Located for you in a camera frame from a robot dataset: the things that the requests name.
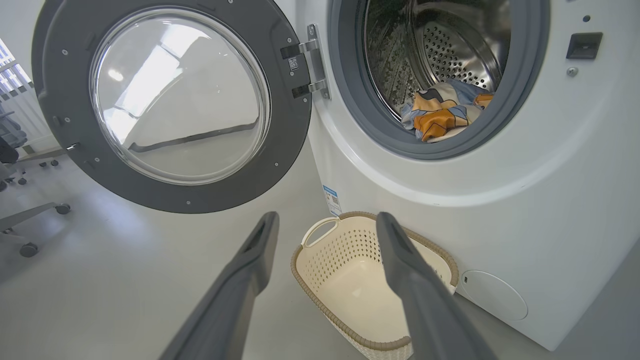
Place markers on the silver panel screw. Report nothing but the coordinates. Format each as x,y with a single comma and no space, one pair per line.
572,71

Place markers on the blue cartoon print clothing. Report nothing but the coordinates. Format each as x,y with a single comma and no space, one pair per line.
440,115

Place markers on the blue energy label sticker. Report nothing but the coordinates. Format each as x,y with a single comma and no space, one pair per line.
332,201

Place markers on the cream plastic laundry basket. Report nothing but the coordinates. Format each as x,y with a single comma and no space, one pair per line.
350,285

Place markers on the metal door hinge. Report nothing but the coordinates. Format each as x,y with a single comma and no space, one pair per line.
317,60

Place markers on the white washing machine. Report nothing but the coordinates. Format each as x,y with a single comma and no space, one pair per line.
550,200

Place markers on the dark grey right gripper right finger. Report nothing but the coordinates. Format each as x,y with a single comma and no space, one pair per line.
425,310

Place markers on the small QR code sticker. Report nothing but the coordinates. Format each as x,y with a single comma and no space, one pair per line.
293,63

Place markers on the dark grey glass washer door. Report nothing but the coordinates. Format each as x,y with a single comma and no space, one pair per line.
65,100

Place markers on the round white filter cover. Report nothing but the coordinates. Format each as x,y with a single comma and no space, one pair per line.
495,296

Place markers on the black door latch socket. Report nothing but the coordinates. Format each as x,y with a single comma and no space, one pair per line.
584,46

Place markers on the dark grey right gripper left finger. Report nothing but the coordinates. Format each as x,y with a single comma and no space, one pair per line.
235,300

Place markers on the stainless steel washer drum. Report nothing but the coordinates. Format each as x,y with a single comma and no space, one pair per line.
450,45

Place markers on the grey office chair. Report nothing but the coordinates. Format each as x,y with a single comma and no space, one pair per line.
10,150
30,214

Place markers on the grey rubber door gasket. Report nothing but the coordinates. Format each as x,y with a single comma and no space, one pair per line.
345,75

